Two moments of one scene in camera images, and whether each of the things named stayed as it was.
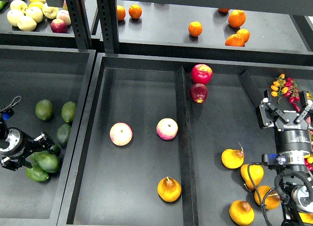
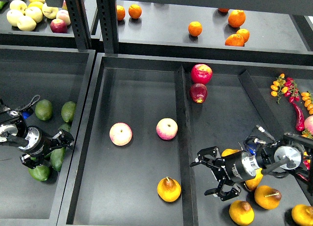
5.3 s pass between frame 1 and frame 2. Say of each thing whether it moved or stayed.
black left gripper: moved
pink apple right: stayed
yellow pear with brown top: stayed
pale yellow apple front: stayed
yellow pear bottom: stayed
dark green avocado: moved
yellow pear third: stayed
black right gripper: moved
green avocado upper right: stayed
